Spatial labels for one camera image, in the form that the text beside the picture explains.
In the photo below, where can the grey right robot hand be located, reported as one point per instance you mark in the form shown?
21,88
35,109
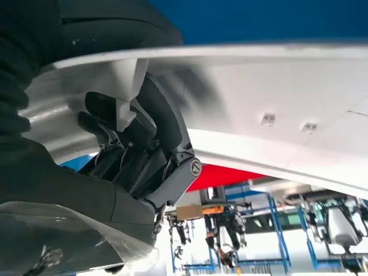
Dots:
72,190

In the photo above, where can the brown cardboard box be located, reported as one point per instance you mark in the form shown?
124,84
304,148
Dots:
189,212

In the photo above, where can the red floor tape line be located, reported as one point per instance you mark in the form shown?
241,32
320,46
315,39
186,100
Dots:
218,177

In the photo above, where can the black humanoid robot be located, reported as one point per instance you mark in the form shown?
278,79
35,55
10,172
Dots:
233,228

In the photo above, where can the blue metal gantry frame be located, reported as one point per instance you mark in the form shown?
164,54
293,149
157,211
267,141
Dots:
277,228

